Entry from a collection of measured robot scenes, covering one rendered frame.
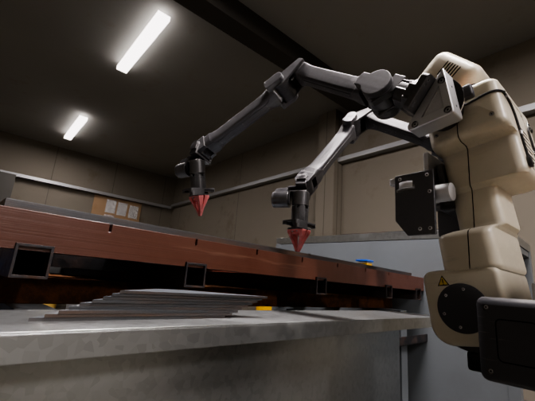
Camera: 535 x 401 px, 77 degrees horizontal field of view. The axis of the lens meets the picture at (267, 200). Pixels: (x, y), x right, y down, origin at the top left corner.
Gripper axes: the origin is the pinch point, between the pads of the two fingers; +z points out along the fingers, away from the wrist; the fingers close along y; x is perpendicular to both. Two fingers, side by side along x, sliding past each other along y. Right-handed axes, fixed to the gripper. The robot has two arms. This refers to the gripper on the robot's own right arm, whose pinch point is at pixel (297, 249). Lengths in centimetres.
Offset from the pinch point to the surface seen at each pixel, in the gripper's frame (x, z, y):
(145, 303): 22, 17, 61
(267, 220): -321, -95, -303
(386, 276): 9.9, 4.7, -43.0
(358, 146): -144, -179, -287
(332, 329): 29.5, 20.1, 23.0
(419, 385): 7, 49, -81
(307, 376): 13.6, 34.0, 9.4
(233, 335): 29, 20, 49
